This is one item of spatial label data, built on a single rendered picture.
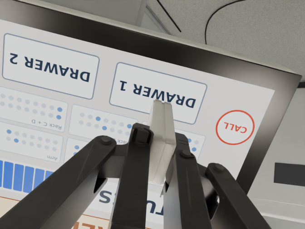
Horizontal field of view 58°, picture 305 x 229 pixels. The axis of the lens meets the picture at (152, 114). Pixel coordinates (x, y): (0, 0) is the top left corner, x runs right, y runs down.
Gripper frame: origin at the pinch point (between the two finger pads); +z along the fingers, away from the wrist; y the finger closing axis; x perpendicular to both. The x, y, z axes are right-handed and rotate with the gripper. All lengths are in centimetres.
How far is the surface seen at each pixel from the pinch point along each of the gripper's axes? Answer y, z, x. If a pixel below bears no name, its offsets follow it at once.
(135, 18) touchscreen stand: -5.1, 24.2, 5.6
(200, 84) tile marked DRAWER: 3.7, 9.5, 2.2
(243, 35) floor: 52, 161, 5
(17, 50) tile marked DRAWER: -14.4, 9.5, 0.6
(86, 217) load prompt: -4.3, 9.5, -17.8
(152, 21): -4, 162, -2
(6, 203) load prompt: -14.1, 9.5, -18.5
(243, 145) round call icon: 10.5, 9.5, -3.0
